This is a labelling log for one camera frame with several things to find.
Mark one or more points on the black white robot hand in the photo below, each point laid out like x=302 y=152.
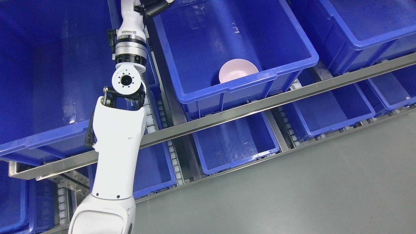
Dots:
x=151 y=8

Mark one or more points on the metal shelf rack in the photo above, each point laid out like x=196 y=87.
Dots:
x=63 y=172

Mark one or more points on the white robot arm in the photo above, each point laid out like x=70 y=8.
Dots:
x=118 y=123

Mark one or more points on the pink bowl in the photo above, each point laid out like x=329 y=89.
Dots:
x=235 y=69

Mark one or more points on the bottom left corner bin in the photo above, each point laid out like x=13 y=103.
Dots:
x=26 y=206

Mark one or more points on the lower middle blue bin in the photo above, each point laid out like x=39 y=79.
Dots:
x=235 y=143

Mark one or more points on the lower right blue bin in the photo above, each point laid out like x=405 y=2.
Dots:
x=328 y=111

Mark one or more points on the far right lower bin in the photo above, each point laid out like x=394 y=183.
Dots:
x=390 y=91

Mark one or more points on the lower left blue bin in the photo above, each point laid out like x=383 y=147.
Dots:
x=154 y=170

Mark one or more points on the right upper blue bin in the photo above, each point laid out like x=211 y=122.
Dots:
x=352 y=34

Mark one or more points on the left large blue bin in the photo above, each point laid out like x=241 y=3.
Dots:
x=57 y=58

